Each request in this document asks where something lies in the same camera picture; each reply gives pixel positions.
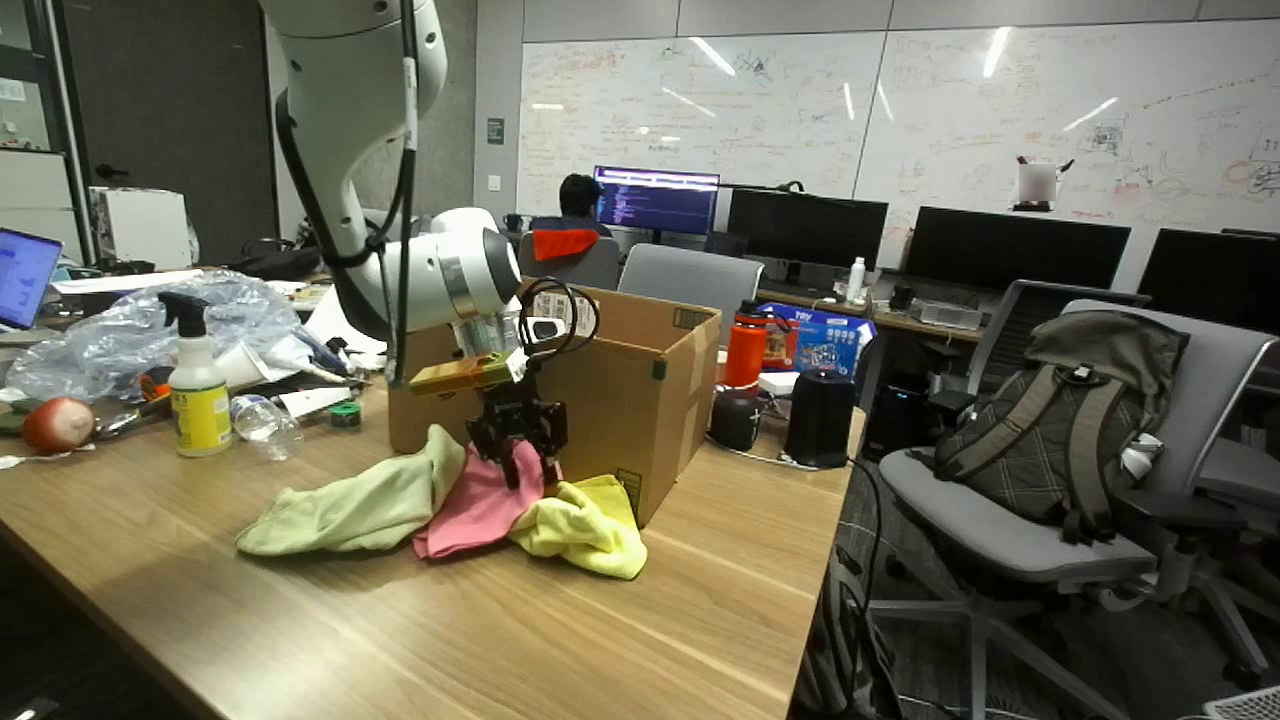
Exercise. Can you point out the grey wall switch plate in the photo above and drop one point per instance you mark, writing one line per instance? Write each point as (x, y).
(495, 128)

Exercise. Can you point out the red water bottle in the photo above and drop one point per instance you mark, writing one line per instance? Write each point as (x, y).
(746, 354)

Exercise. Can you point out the spray bottle yellow label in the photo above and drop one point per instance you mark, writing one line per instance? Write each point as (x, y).
(202, 412)

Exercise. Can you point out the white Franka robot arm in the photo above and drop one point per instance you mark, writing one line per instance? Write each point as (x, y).
(361, 80)

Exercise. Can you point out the small white bottle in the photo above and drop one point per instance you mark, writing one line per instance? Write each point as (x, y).
(859, 280)

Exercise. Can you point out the yellow wrist camera mount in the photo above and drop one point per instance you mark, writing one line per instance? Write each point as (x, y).
(461, 374)

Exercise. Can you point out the red round fruit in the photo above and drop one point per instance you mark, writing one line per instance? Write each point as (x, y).
(58, 426)

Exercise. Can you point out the wall whiteboard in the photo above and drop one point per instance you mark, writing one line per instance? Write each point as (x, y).
(803, 122)

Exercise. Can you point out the blue snack package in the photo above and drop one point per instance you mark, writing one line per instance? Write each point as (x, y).
(814, 343)

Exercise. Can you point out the seated dark-haired person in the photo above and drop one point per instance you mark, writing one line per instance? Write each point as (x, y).
(582, 198)

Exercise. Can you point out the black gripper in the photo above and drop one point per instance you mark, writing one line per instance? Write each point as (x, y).
(516, 405)

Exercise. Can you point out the grey office chair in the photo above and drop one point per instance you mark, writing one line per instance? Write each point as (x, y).
(685, 280)
(1013, 543)
(603, 271)

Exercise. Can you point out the clear plastic bag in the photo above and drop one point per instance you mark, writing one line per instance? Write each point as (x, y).
(106, 347)

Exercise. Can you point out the bright yellow towel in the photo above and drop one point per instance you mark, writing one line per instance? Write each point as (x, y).
(584, 525)

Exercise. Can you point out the pale green towel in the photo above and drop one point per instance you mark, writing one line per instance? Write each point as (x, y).
(346, 512)

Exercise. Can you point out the small black cube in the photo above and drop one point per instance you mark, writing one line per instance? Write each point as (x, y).
(733, 421)

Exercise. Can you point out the dark door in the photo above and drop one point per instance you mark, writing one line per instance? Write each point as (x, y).
(175, 93)

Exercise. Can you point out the white llama plush toy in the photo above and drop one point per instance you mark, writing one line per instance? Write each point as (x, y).
(1043, 184)

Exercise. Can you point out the black computer monitor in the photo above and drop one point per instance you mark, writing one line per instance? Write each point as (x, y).
(806, 227)
(1013, 244)
(1215, 273)

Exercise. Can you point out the pink towel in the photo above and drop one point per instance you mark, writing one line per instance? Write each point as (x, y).
(472, 516)

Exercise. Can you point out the white cabinet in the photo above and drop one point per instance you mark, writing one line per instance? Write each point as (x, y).
(146, 227)

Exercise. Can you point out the monitor with purple screen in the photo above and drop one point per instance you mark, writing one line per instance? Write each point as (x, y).
(661, 200)

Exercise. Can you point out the brown cardboard box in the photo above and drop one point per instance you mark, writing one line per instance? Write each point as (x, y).
(625, 400)

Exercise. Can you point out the white paper sheet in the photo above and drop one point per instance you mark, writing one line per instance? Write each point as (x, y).
(320, 331)

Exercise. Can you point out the green tape roll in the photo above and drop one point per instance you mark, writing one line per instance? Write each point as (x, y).
(346, 412)

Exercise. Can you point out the crumpled clear plastic bottle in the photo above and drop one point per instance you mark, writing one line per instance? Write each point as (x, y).
(263, 421)

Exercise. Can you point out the olive green backpack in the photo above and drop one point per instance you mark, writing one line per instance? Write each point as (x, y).
(1054, 426)

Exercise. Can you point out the red cloth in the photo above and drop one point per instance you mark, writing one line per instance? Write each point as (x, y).
(565, 244)

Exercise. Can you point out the black cylindrical speaker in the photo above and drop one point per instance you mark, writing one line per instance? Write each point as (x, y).
(821, 421)

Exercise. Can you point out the open dark laptop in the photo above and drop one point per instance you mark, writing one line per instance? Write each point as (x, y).
(25, 273)

